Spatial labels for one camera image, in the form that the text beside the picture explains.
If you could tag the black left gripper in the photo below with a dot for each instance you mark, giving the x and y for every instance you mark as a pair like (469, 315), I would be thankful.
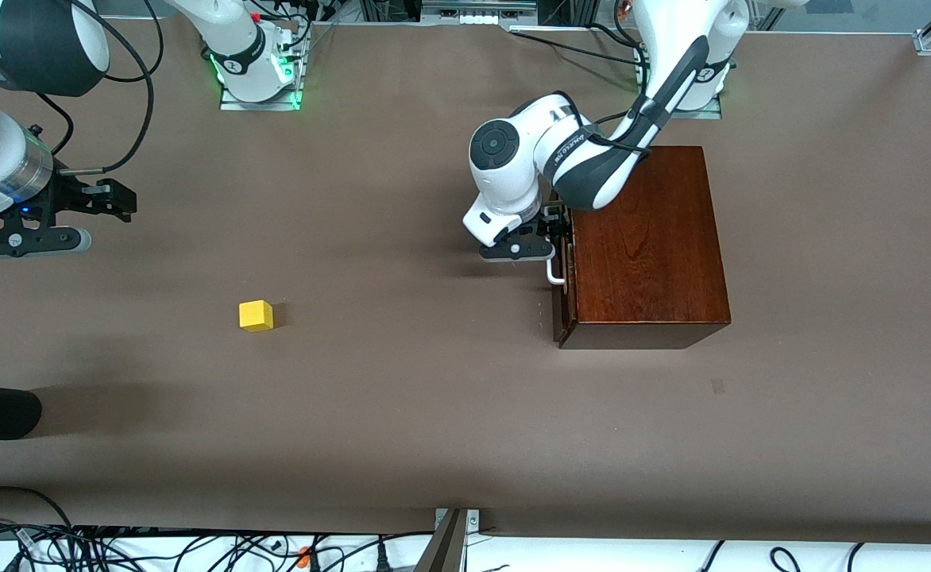
(551, 222)

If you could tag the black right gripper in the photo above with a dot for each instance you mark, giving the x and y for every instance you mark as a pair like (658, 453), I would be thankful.
(67, 198)

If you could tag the yellow cube block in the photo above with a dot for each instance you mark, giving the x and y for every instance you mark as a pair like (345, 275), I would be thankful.
(256, 316)

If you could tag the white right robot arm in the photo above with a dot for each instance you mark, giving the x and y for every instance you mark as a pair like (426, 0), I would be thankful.
(44, 48)

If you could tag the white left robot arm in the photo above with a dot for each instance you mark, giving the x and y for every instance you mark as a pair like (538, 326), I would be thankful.
(505, 175)

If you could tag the dark brown wooden cabinet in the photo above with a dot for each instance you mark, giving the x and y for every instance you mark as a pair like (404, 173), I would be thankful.
(648, 254)

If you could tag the white power strip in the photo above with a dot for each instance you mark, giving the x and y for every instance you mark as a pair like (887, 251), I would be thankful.
(469, 19)

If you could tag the black power plug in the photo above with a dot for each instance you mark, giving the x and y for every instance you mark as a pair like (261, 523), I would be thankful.
(381, 558)

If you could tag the small orange connector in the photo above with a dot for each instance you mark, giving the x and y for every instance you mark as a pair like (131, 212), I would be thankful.
(304, 554)

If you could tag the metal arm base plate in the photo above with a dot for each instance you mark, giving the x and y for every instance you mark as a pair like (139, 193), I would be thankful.
(263, 106)
(716, 111)

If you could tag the silver metal rail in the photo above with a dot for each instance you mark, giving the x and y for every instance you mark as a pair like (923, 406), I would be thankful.
(481, 6)

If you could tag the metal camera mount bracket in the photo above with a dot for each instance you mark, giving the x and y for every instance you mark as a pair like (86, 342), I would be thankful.
(446, 548)

